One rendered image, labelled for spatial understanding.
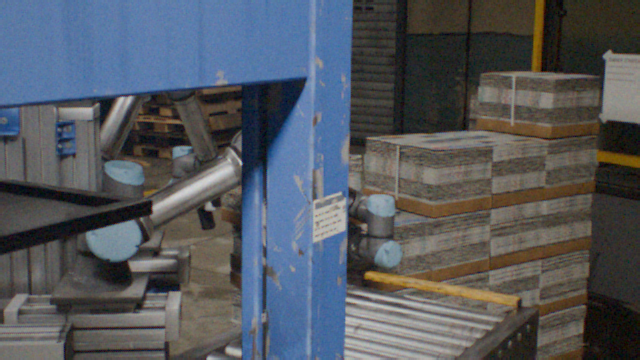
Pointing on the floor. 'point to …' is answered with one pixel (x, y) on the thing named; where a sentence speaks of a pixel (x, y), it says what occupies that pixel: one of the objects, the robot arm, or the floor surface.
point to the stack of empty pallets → (163, 129)
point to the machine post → (298, 200)
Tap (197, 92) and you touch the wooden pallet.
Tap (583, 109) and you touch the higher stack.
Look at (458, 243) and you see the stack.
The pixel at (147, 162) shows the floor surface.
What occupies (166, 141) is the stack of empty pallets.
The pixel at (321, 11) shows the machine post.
